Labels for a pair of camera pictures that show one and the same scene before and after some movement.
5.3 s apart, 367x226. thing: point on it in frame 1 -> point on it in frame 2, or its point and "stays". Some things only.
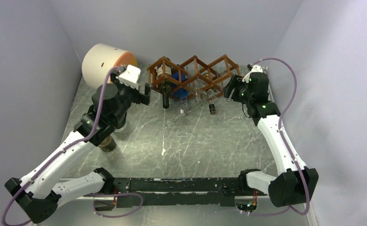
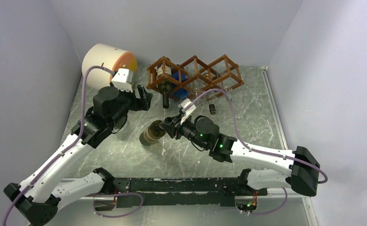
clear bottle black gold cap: x=212 y=85 stays
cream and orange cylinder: x=100 y=59 stays
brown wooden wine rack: x=192 y=76 stays
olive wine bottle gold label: x=108 y=145 -> x=152 y=133
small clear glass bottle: x=224 y=75 stays
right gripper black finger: x=235 y=83 -> x=170 y=127
